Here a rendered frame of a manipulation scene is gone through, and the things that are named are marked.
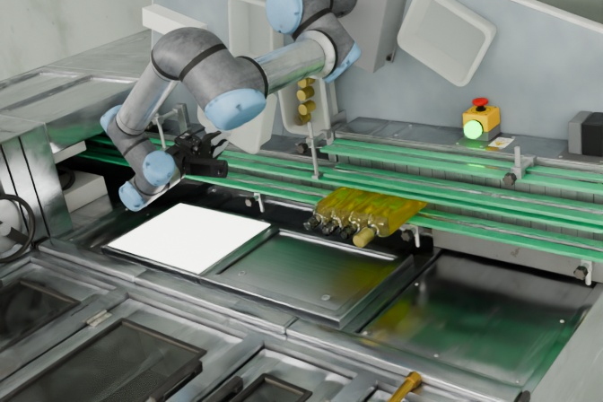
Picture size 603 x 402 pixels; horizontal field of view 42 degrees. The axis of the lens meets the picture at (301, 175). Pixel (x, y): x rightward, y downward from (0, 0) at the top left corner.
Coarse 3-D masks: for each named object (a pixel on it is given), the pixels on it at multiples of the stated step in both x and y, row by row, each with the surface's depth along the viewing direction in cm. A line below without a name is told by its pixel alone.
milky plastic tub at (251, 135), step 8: (272, 96) 203; (272, 104) 203; (200, 112) 214; (264, 112) 199; (272, 112) 205; (200, 120) 215; (208, 120) 216; (256, 120) 212; (264, 120) 201; (272, 120) 207; (240, 128) 214; (248, 128) 215; (256, 128) 213; (264, 128) 205; (232, 136) 211; (240, 136) 212; (248, 136) 212; (256, 136) 212; (264, 136) 207; (240, 144) 209; (248, 144) 209; (256, 144) 205; (248, 152) 208; (256, 152) 206
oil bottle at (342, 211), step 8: (360, 192) 211; (368, 192) 210; (344, 200) 208; (352, 200) 207; (360, 200) 206; (336, 208) 204; (344, 208) 203; (352, 208) 203; (336, 216) 202; (344, 216) 201; (344, 224) 202
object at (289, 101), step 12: (312, 84) 233; (324, 84) 221; (288, 96) 235; (312, 96) 234; (324, 96) 222; (288, 108) 235; (324, 108) 224; (288, 120) 236; (312, 120) 238; (324, 120) 235; (300, 132) 233
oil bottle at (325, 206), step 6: (336, 192) 213; (342, 192) 212; (348, 192) 211; (354, 192) 213; (324, 198) 210; (330, 198) 209; (336, 198) 209; (342, 198) 209; (318, 204) 208; (324, 204) 207; (330, 204) 206; (336, 204) 207; (318, 210) 206; (324, 210) 205; (330, 210) 205; (324, 216) 205; (330, 216) 206; (324, 222) 206
